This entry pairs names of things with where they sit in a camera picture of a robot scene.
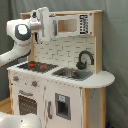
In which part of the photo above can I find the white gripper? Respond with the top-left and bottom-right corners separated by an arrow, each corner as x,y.
29,7 -> 52,43

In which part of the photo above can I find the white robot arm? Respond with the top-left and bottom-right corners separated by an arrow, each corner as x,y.
0,7 -> 51,67

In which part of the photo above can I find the wooden toy kitchen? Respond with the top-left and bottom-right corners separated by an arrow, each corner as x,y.
8,10 -> 115,128

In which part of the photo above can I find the white microwave door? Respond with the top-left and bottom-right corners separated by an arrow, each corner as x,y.
50,13 -> 93,38

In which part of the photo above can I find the black toy stovetop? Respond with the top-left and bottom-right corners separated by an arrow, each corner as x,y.
20,61 -> 56,73

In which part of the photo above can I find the grey toy sink basin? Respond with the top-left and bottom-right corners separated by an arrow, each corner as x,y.
53,67 -> 92,81

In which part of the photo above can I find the black toy faucet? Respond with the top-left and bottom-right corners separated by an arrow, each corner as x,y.
76,50 -> 94,70

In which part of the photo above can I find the left red stove knob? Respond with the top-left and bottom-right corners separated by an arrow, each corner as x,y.
13,76 -> 19,81

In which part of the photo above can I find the red stove knob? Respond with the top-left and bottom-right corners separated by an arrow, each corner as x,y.
32,81 -> 38,87
13,76 -> 19,81

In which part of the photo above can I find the right red stove knob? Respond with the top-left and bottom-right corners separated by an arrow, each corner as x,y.
32,81 -> 38,87

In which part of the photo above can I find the grey backdrop curtain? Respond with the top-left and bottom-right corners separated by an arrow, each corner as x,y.
0,0 -> 128,128

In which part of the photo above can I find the white oven door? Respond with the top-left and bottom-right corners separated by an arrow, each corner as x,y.
12,86 -> 44,120

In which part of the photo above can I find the white fridge door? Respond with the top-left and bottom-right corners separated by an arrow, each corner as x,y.
46,81 -> 82,128

